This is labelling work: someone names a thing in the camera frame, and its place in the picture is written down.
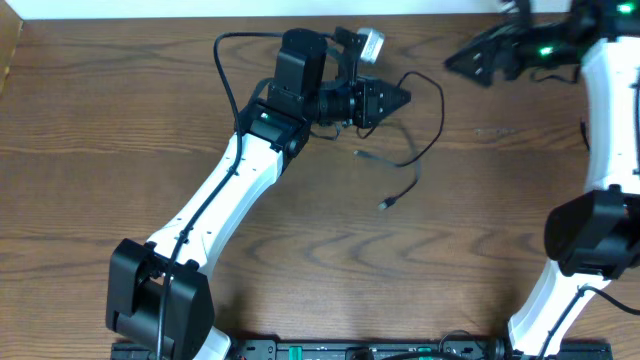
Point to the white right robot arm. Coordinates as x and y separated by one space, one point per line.
593 239

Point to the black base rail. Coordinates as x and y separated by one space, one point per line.
458 343

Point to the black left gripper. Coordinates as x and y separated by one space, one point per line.
367 109

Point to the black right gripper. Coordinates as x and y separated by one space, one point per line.
510 38

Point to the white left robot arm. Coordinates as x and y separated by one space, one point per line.
158 291

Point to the brown cardboard side panel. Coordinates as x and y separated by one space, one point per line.
10 30

